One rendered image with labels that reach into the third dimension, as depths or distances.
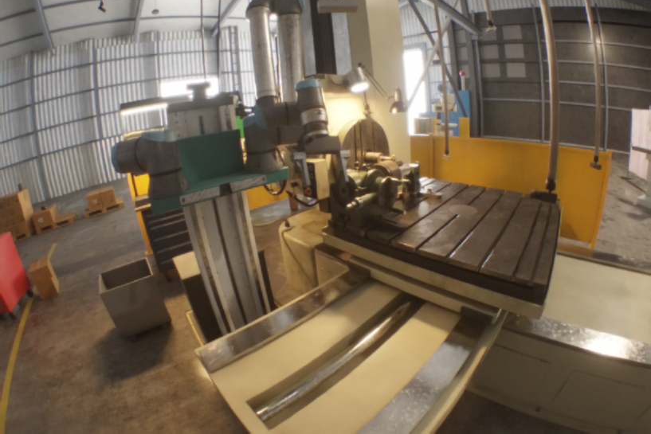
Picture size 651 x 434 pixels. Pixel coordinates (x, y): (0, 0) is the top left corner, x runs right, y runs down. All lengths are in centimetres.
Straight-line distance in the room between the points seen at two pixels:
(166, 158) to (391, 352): 120
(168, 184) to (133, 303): 163
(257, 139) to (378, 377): 112
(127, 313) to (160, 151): 178
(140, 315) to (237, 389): 164
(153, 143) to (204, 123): 37
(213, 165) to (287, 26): 72
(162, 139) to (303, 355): 104
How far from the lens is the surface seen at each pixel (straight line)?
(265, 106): 102
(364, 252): 154
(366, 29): 240
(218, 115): 144
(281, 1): 132
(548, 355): 168
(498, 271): 124
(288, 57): 129
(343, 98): 201
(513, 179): 373
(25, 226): 861
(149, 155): 118
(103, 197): 803
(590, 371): 176
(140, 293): 258
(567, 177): 366
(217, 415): 202
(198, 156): 135
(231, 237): 157
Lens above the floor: 165
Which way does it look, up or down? 16 degrees down
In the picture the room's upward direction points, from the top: 5 degrees counter-clockwise
